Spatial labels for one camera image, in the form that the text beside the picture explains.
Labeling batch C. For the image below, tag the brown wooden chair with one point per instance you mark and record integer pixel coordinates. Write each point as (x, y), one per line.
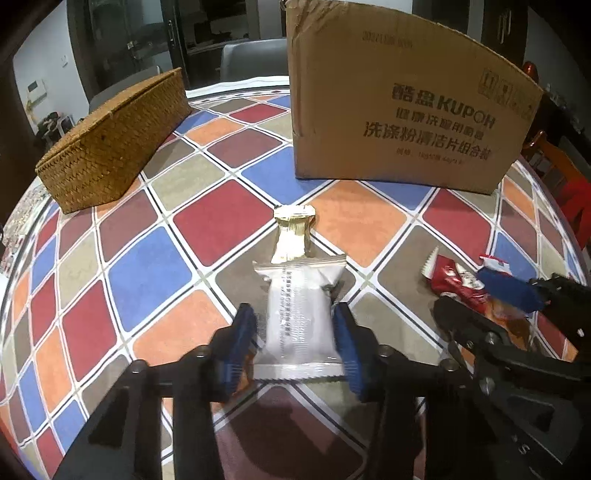
(549, 157)

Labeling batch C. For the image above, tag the white shelf rack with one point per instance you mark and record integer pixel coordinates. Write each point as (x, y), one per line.
(55, 129)

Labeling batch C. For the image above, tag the red garment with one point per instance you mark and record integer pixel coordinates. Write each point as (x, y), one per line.
(579, 198)

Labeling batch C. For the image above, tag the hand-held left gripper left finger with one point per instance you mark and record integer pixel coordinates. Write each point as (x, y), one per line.
(242, 350)

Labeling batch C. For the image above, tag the red foil balloons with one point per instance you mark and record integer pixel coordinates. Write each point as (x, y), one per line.
(531, 71)

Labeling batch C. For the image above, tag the clear red-edged snack packet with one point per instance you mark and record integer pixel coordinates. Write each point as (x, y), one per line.
(496, 264)

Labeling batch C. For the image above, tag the glass sliding door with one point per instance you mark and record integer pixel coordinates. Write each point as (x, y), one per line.
(129, 37)

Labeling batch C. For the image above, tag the grey dining chair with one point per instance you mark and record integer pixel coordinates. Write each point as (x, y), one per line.
(254, 57)
(99, 99)

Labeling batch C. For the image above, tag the white wall intercom panel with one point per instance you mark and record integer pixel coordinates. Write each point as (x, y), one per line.
(37, 90)

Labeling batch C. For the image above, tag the red snack packet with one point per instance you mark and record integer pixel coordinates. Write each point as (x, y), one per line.
(455, 279)

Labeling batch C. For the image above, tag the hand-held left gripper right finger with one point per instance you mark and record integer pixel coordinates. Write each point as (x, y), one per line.
(346, 350)

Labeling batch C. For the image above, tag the woven rattan lidded basket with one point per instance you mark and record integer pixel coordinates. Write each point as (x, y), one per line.
(115, 138)

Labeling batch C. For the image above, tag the gold snack packet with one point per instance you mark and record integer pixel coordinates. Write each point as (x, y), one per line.
(293, 235)

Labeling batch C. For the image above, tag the white silver snack packet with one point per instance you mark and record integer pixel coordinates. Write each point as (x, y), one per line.
(300, 318)

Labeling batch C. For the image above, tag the floral patterned placemat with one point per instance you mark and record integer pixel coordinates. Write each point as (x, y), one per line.
(18, 221)

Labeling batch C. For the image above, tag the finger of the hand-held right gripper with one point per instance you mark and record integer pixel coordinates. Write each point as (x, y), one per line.
(466, 327)
(508, 288)

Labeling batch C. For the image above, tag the brown cardboard box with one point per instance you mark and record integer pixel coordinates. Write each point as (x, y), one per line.
(392, 92)

